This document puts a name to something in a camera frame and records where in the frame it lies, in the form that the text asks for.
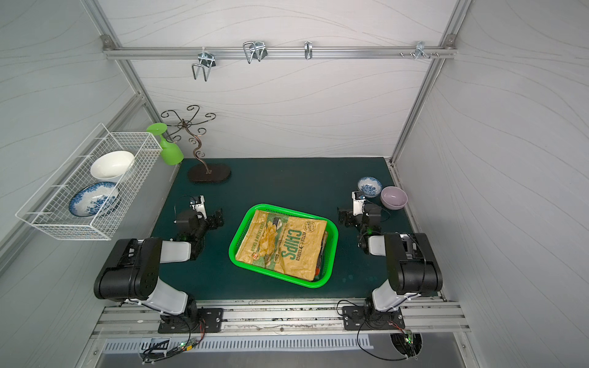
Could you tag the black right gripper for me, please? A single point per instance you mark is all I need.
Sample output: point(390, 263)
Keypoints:
point(347, 216)

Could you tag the metal double hook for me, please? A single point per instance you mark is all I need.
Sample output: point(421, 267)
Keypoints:
point(204, 64)

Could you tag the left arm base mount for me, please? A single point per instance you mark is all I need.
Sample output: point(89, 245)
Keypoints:
point(208, 320)

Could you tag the brown metal scroll stand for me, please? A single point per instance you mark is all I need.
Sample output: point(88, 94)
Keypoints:
point(203, 172)

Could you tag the metal loop hook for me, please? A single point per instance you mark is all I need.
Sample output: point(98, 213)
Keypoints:
point(255, 50)

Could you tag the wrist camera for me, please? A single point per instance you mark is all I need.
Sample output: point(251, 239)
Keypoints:
point(197, 204)
point(359, 199)

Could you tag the aluminium corner frame post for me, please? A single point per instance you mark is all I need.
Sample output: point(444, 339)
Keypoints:
point(447, 41)

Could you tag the lilac ceramic bowl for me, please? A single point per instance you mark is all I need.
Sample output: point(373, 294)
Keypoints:
point(393, 197)

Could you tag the white wire wall basket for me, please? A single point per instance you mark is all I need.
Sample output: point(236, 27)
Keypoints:
point(47, 209)

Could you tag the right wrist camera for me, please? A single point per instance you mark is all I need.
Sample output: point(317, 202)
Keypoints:
point(359, 199)

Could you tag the small metal hook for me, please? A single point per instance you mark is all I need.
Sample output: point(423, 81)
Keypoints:
point(308, 50)

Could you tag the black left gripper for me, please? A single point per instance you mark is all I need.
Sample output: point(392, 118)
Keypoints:
point(213, 218)

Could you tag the blue floral ceramic bowl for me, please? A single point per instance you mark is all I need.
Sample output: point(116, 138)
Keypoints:
point(370, 186)

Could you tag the green plastic basket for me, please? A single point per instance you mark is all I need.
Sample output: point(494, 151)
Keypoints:
point(328, 257)

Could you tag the aluminium top rail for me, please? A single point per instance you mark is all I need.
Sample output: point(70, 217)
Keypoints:
point(274, 53)

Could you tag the white bowl in rack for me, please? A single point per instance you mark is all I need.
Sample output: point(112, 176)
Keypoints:
point(112, 166)

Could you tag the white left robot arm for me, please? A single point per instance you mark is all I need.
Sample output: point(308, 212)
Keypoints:
point(131, 273)

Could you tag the green plastic goblet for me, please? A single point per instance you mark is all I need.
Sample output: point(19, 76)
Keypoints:
point(171, 153)

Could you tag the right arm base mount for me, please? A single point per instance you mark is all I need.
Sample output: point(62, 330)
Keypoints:
point(366, 318)

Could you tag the blue floral plate in rack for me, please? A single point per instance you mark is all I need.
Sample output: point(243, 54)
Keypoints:
point(92, 200)

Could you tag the metal clamp hook right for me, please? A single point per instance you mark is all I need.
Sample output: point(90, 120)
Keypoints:
point(420, 52)

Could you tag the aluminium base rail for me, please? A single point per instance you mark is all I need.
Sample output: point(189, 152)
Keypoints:
point(264, 325)

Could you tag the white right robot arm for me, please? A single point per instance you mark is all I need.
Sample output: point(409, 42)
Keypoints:
point(412, 267)

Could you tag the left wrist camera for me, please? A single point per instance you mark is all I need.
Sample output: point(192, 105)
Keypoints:
point(197, 204)

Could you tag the gold chips bag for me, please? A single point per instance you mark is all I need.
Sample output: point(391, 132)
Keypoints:
point(288, 245)

